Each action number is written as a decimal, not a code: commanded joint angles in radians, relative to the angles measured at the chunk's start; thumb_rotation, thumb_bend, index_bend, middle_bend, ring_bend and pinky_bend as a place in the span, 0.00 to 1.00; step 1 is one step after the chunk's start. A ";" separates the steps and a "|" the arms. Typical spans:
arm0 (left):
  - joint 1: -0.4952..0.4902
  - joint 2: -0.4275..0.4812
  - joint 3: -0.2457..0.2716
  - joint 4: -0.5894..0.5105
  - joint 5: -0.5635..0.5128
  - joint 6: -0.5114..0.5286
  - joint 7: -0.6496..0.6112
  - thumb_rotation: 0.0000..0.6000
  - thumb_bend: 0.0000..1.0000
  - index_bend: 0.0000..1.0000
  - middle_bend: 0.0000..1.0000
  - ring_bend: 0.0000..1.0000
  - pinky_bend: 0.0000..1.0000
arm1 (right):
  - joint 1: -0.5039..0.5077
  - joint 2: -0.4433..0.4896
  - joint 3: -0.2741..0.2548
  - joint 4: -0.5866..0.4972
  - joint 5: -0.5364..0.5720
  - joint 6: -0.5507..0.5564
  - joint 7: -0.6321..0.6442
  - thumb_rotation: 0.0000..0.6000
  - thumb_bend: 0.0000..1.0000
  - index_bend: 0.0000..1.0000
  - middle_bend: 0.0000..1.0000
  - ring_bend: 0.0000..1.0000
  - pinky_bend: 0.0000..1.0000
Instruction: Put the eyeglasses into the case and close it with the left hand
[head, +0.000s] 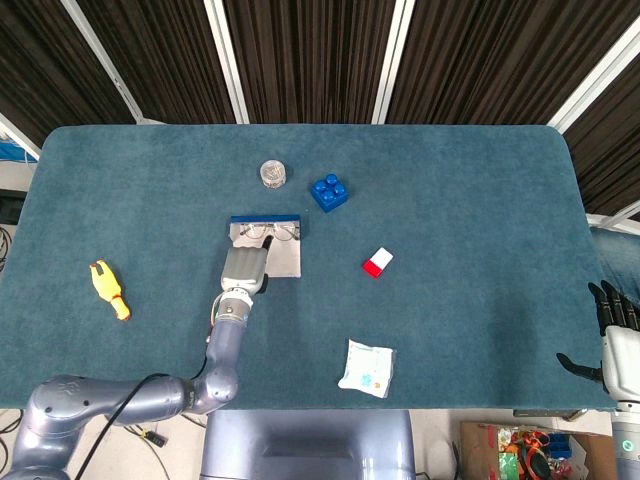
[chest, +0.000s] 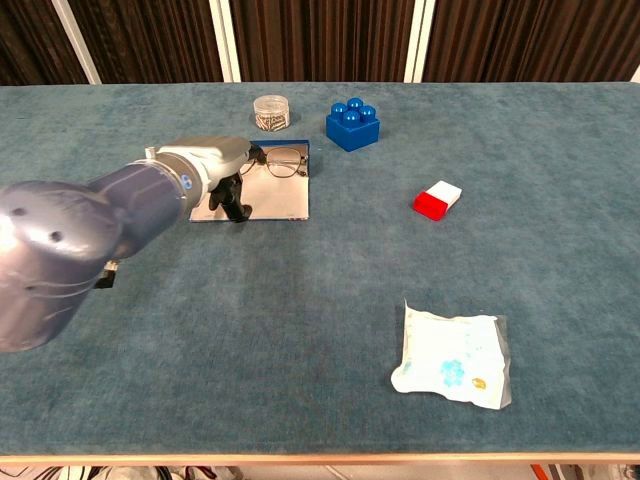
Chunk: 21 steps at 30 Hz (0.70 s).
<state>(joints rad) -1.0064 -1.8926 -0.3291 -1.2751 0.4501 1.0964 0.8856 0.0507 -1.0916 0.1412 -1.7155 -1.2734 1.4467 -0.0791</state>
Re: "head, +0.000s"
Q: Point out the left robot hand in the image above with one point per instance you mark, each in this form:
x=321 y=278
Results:
x=242 y=270

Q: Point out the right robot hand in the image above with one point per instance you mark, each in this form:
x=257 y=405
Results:
x=625 y=365

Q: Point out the blue cardboard box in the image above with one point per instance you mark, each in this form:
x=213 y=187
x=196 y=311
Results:
x=287 y=260

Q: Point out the wire-rimmed eyeglasses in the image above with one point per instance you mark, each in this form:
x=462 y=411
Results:
x=285 y=232

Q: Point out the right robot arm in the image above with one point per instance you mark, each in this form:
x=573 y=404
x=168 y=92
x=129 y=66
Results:
x=627 y=445

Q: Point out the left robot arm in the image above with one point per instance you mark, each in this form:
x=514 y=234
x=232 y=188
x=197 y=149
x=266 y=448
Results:
x=225 y=345

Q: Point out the brown cardboard box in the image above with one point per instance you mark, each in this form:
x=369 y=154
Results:
x=480 y=450

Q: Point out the clear round plastic jar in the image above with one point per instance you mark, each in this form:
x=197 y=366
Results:
x=273 y=174

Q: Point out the blue plastic bin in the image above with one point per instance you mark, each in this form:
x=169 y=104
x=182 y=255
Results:
x=559 y=445

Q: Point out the blue denim fabric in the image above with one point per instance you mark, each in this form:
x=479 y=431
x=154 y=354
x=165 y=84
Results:
x=615 y=255

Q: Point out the blue plastic building block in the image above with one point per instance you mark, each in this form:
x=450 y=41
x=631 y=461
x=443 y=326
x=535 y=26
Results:
x=327 y=197

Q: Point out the red and white block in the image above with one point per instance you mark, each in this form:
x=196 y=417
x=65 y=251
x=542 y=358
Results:
x=376 y=264

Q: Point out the yellow rubber chicken toy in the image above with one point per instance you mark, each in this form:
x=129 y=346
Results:
x=107 y=287

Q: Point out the white plastic packet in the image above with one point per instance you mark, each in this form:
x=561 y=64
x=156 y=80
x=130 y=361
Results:
x=367 y=367

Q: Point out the grey-blue robot torso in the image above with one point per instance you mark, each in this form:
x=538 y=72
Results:
x=310 y=445

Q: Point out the black power strip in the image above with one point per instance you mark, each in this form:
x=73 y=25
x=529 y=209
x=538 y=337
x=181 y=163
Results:
x=154 y=439

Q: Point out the blue-green table cloth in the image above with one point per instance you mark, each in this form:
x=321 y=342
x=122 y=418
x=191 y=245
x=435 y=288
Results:
x=450 y=200

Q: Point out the dark brown pleated curtain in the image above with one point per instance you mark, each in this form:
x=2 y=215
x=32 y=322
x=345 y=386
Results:
x=310 y=55

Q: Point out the blue bundle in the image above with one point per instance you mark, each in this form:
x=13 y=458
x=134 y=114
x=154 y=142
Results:
x=12 y=150

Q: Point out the white aluminium frame bar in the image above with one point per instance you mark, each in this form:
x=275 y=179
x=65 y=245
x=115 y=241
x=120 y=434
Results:
x=615 y=217

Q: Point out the white aluminium frame post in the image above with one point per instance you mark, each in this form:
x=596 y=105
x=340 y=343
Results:
x=102 y=57
x=227 y=60
x=392 y=60
x=17 y=135
x=595 y=75

